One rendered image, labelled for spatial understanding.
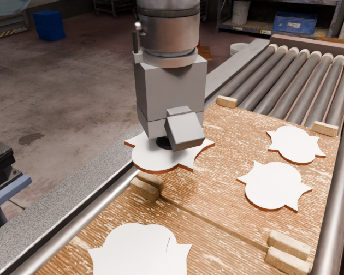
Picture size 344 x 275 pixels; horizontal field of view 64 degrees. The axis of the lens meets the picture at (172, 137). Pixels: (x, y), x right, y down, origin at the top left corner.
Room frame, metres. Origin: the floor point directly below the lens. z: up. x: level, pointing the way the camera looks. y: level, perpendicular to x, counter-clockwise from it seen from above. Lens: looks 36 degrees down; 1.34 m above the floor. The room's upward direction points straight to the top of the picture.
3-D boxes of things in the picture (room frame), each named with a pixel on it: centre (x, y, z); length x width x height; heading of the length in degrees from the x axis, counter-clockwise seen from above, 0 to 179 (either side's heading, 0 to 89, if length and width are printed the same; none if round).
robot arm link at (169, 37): (0.36, 0.01, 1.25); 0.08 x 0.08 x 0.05
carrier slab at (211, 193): (0.49, -0.17, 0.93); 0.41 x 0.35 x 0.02; 148
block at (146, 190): (0.37, 0.05, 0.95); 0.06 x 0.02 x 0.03; 57
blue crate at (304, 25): (4.73, -1.99, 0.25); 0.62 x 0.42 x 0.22; 68
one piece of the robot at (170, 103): (0.34, 0.00, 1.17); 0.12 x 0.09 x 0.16; 20
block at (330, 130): (0.58, -0.39, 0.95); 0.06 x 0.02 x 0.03; 58
